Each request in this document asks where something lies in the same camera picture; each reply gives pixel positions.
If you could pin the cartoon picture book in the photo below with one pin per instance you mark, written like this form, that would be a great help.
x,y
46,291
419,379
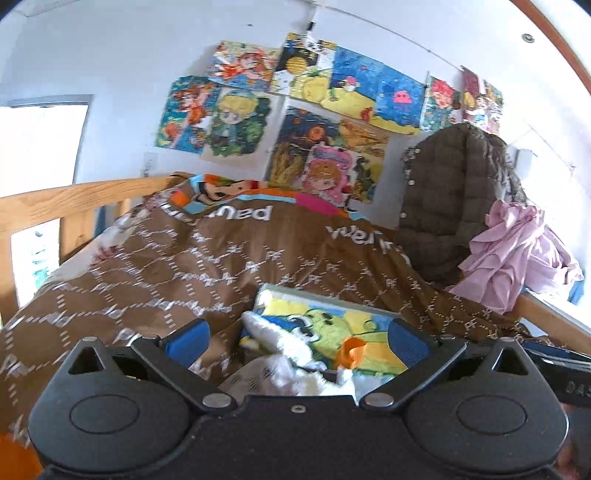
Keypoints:
x,y
323,323

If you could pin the brown quilted jacket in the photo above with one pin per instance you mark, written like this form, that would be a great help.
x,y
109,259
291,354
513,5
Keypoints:
x,y
448,194

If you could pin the white cloth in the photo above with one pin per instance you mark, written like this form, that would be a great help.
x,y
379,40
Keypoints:
x,y
281,341

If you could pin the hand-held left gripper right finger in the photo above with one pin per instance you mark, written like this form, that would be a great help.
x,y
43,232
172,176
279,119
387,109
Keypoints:
x,y
408,345

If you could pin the orange cloth piece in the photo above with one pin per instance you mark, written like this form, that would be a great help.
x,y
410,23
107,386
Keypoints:
x,y
354,351

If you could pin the window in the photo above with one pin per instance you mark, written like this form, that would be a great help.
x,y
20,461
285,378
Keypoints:
x,y
37,143

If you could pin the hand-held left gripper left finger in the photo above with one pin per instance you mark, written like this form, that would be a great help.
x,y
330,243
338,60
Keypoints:
x,y
187,342

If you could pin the colourful cartoon pillow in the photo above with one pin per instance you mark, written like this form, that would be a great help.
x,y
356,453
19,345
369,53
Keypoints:
x,y
221,187

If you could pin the blue cloth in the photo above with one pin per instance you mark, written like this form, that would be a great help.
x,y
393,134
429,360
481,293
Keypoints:
x,y
581,293

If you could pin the group of cartoon wall posters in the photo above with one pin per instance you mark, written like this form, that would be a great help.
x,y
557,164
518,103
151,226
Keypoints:
x,y
351,92

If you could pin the pink cloth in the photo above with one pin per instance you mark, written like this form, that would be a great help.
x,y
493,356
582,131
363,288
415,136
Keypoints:
x,y
508,258

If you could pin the brown printed blanket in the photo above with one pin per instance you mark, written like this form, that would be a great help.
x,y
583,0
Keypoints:
x,y
184,263

